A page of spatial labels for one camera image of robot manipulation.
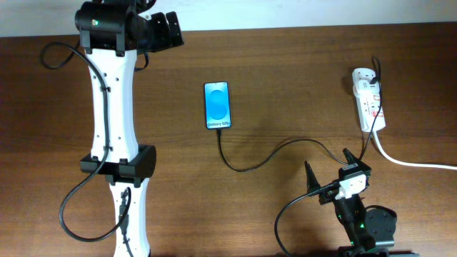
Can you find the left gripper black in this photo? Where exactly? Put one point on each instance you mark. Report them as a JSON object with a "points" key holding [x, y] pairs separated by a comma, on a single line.
{"points": [[165, 41]]}

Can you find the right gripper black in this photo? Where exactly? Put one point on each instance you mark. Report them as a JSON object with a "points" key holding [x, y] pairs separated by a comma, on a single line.
{"points": [[352, 160]]}

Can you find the blue Galaxy smartphone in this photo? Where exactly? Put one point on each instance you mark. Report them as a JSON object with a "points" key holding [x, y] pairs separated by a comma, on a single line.
{"points": [[217, 105]]}

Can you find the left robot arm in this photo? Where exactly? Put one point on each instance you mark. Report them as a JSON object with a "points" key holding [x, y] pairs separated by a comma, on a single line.
{"points": [[113, 34]]}

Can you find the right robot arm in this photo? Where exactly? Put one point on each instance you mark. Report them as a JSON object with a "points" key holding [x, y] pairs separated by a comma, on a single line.
{"points": [[370, 229]]}

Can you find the white USB charger plug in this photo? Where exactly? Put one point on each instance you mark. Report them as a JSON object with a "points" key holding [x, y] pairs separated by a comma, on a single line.
{"points": [[365, 87]]}

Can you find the white power strip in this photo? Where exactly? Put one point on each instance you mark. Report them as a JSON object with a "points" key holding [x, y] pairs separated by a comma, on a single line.
{"points": [[369, 107]]}

